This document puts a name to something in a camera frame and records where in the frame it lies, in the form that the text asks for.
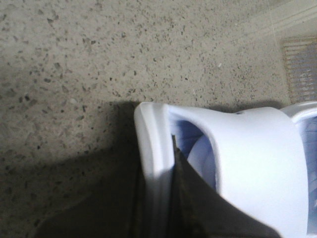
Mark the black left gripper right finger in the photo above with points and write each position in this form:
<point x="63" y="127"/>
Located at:
<point x="197" y="211"/>

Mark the light blue left-side slipper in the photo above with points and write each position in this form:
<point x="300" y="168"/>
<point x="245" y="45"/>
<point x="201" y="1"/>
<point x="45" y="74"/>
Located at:
<point x="261" y="161"/>

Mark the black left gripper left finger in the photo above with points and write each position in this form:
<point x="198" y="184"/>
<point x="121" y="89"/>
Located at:
<point x="115" y="208"/>

